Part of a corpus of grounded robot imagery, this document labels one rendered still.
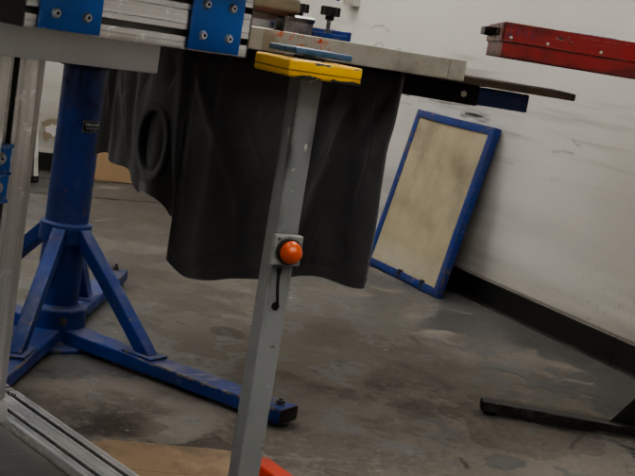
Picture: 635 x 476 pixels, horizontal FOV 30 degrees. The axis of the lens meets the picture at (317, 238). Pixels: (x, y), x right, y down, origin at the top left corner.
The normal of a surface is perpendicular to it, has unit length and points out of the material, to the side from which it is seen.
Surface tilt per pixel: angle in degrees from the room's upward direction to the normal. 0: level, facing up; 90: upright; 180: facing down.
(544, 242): 90
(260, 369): 90
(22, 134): 90
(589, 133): 90
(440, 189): 80
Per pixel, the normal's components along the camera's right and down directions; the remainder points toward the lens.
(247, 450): 0.44, 0.22
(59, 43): 0.65, 0.23
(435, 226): -0.84, -0.25
